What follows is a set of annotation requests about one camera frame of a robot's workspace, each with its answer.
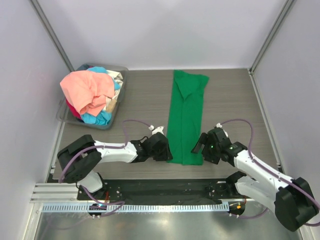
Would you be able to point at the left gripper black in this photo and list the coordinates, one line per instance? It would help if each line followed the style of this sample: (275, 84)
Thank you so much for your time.
(166, 154)

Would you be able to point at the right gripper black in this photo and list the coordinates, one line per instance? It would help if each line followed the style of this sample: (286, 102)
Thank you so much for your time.
(205, 139)

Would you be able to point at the green t shirt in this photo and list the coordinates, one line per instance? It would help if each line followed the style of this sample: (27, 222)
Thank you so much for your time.
(185, 117)

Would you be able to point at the grey plastic bin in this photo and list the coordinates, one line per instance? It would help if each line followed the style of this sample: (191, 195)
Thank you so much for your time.
(65, 115)

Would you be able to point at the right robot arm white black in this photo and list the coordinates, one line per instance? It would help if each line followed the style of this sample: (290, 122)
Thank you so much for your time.
(290, 199)

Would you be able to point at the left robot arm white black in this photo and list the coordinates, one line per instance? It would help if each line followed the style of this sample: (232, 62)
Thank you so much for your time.
(78, 159)

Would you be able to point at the beige t shirt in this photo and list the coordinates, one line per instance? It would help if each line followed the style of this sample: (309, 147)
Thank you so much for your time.
(110, 105)

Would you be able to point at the white t shirt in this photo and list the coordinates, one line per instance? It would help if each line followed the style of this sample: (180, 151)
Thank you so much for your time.
(118, 82)

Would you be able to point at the red t shirt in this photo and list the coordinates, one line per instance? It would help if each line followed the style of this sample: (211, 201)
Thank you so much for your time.
(73, 110)

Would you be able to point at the pink t shirt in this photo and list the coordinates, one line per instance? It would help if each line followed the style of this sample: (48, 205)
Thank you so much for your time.
(87, 91)

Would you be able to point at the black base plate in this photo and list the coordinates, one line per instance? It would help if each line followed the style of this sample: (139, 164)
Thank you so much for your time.
(128, 189)

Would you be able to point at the white slotted cable duct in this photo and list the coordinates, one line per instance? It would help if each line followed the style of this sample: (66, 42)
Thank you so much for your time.
(98, 208)

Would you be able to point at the aluminium frame rail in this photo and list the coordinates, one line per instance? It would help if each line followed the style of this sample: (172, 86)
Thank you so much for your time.
(54, 193)

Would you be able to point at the right aluminium corner post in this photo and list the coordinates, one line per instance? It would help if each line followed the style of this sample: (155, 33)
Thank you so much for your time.
(285, 10)

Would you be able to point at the aluminium corner post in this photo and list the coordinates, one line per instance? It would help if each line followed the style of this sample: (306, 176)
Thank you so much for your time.
(285, 10)
(51, 33)

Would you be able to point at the left aluminium corner post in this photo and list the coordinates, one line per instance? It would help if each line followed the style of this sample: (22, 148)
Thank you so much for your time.
(51, 33)

